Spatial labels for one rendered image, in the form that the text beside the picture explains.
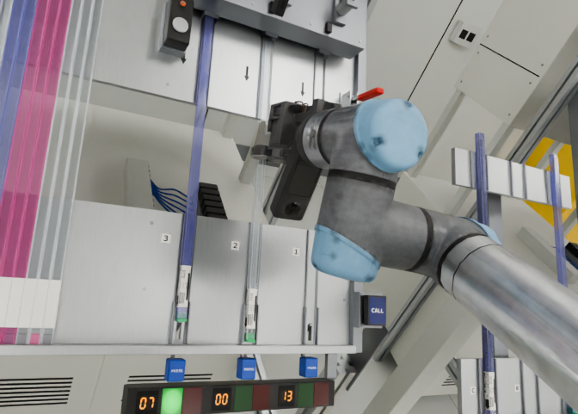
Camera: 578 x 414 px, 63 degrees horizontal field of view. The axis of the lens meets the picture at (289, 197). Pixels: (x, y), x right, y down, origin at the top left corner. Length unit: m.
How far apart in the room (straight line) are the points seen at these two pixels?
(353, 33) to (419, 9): 2.01
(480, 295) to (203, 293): 0.41
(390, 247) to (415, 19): 2.48
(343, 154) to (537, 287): 0.22
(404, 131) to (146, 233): 0.41
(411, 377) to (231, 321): 0.55
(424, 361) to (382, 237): 0.67
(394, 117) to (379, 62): 2.43
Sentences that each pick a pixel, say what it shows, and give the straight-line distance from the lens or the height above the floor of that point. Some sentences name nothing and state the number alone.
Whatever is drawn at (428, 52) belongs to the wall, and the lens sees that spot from 3.05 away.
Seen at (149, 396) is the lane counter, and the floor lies 0.66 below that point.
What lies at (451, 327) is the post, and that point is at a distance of 1.08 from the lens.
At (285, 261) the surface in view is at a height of 0.81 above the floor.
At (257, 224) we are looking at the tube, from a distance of 0.76.
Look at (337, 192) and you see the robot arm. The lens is 0.49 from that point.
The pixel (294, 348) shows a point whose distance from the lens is 0.78.
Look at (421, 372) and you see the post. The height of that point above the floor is 0.57.
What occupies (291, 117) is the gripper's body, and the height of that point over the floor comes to 1.05.
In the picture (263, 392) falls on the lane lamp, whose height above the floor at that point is 0.66.
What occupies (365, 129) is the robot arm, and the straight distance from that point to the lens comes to 0.48.
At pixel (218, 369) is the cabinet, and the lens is 1.35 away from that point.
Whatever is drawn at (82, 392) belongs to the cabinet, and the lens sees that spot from 1.34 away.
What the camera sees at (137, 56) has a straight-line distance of 0.79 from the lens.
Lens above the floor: 1.27
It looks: 28 degrees down
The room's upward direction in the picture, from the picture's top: 25 degrees clockwise
